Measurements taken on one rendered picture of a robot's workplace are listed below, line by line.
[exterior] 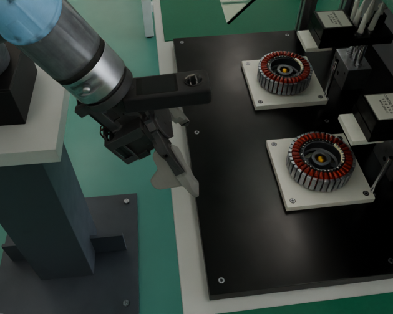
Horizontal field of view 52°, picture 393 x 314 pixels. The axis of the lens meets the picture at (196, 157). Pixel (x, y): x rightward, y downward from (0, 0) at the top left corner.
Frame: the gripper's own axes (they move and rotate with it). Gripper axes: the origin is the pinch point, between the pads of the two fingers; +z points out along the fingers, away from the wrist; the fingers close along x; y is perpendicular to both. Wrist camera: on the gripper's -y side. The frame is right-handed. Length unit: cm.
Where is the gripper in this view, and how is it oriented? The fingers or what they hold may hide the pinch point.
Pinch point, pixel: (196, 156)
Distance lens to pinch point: 64.9
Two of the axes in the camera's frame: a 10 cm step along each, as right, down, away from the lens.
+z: 5.0, 5.1, 7.0
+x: 1.2, 7.6, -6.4
